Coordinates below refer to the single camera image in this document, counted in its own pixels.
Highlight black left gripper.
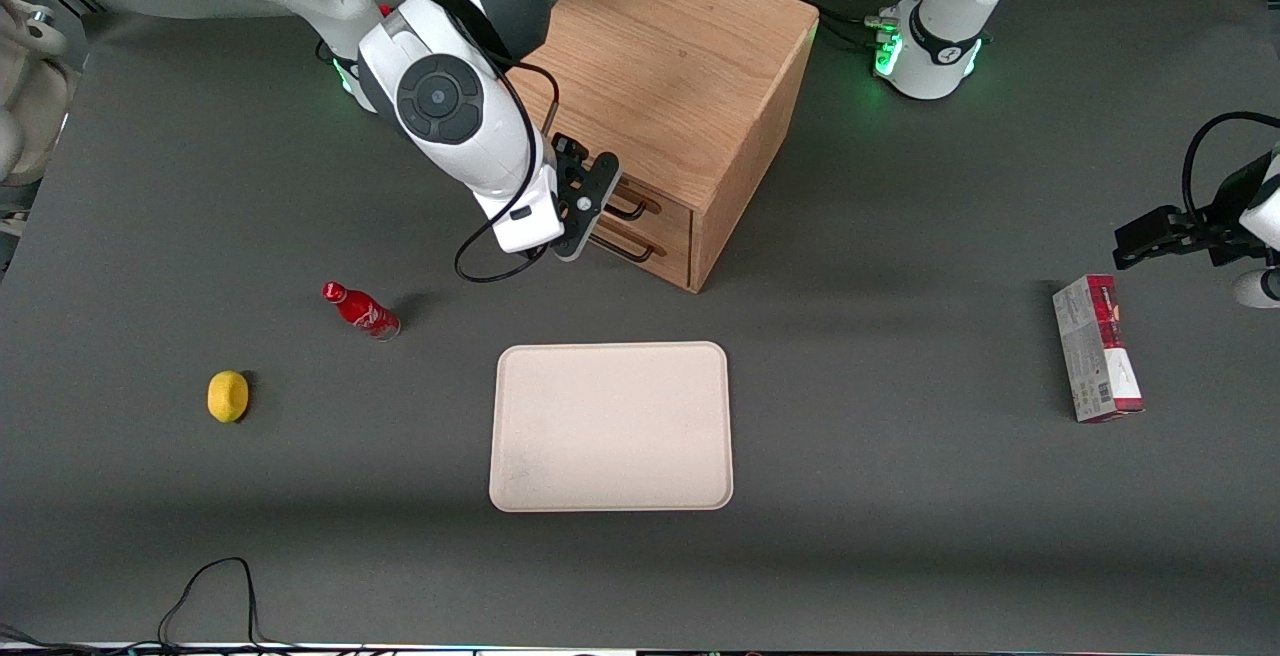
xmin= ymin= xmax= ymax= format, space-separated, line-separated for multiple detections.
xmin=1113 ymin=151 xmax=1276 ymax=270

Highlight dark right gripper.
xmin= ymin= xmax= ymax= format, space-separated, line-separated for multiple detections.
xmin=552 ymin=134 xmax=621 ymax=262

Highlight wooden drawer cabinet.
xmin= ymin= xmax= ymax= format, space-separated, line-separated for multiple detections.
xmin=515 ymin=0 xmax=821 ymax=294

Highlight red and grey carton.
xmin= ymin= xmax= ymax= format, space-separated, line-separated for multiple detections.
xmin=1052 ymin=274 xmax=1146 ymax=424

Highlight beige rectangular tray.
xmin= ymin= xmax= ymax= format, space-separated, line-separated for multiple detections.
xmin=489 ymin=341 xmax=734 ymax=513

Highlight red cola bottle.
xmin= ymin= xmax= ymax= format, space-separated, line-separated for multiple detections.
xmin=321 ymin=281 xmax=402 ymax=341

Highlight yellow lemon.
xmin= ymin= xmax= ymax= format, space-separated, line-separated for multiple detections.
xmin=207 ymin=370 xmax=250 ymax=424

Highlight beige rounded device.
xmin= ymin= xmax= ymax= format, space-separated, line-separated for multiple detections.
xmin=0 ymin=0 xmax=83 ymax=189

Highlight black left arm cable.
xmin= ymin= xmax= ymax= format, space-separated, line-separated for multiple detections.
xmin=1182 ymin=111 xmax=1280 ymax=227

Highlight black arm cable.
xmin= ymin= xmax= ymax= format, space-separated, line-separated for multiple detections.
xmin=1182 ymin=111 xmax=1280 ymax=227
xmin=370 ymin=0 xmax=561 ymax=284

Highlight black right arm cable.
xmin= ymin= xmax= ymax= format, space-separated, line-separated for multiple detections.
xmin=370 ymin=0 xmax=561 ymax=284

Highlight black base cables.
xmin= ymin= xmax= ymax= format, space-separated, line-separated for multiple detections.
xmin=812 ymin=0 xmax=901 ymax=55

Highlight black cable loop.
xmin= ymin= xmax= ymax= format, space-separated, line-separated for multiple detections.
xmin=158 ymin=556 xmax=263 ymax=649

